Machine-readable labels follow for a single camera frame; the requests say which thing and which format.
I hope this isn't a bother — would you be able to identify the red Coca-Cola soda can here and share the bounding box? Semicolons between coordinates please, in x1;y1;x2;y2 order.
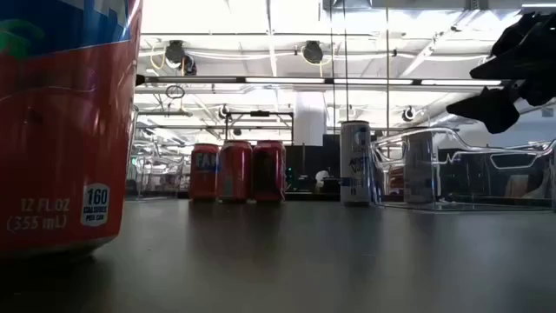
218;139;255;203
251;139;288;203

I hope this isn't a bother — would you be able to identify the orange Fanta soda can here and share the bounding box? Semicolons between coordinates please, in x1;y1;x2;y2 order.
0;0;143;262
189;143;222;203

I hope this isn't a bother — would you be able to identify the white slim Celsius can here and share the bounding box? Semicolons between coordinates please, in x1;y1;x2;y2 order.
402;127;436;205
339;120;374;207

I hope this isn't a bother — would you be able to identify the black background station frame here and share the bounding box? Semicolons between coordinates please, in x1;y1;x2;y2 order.
224;110;295;144

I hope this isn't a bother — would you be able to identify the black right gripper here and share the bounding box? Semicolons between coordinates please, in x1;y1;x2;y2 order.
446;11;556;135

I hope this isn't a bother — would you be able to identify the clear plastic bin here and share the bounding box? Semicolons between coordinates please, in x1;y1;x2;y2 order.
370;126;556;213

